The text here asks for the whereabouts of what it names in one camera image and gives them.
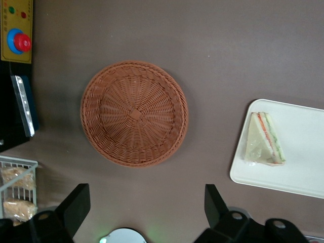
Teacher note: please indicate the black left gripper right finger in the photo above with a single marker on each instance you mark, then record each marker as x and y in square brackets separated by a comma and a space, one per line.
[215, 210]

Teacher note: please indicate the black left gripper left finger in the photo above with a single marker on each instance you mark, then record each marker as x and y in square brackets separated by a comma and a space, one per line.
[73, 207]

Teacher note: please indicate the triangle sandwich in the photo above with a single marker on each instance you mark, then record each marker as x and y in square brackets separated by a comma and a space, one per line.
[258, 141]

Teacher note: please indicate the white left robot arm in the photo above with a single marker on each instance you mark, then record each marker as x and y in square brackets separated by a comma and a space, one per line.
[124, 236]

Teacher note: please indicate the beige plastic tray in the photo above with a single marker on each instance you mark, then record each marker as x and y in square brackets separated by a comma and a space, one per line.
[298, 152]

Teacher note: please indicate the round brown wicker basket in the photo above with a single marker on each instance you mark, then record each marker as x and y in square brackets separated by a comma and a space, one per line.
[134, 114]

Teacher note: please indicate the bagged fried snack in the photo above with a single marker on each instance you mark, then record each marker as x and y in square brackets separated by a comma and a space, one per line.
[19, 210]
[17, 177]

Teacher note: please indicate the black control box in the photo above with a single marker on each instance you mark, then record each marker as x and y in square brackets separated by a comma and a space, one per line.
[7, 101]

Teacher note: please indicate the red emergency stop button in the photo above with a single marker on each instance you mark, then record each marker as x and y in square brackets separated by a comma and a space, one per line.
[21, 42]

